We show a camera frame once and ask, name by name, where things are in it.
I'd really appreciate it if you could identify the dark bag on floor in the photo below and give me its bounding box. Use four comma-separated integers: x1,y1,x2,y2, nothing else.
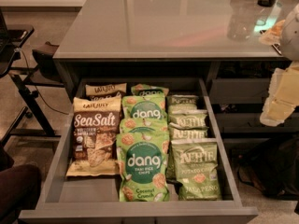
236,133,299,201

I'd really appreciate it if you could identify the dark chair seat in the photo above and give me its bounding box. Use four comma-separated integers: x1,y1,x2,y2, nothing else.
0,146,41,224

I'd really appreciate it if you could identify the lower grey side drawer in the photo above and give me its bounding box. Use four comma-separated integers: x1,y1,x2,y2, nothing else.
215,113,299,133

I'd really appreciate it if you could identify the front green kettle jalapeno bag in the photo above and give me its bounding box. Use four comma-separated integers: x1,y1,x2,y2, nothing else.
171,138,221,201

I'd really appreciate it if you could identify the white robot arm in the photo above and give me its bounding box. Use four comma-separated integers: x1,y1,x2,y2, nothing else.
259,5,299,127

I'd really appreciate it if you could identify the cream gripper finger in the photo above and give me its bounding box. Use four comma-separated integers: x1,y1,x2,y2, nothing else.
259,20,285,45
260,61,299,127

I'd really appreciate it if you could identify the front green dang bag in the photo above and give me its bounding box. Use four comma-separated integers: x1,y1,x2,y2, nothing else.
116,131,169,202

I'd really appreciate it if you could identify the brown sea salt bag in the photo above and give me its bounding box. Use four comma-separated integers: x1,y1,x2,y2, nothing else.
85,83,127,101
66,96,121,176

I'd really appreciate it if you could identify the open grey top drawer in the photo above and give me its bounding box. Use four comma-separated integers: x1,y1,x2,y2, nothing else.
20,77,258,224

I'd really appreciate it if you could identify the black desk stand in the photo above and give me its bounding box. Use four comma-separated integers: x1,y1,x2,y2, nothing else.
0,9,64,147

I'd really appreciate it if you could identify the rear green kettle bag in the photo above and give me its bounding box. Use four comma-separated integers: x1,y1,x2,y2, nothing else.
166,95,199,114

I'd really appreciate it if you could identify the black cable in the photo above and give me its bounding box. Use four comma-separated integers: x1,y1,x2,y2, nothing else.
14,47,70,116

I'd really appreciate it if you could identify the grey closed side drawer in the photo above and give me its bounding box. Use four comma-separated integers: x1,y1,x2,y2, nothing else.
209,78,270,104

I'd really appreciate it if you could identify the black white fiducial marker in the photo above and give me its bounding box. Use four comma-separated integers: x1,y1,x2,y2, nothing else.
272,44,282,55

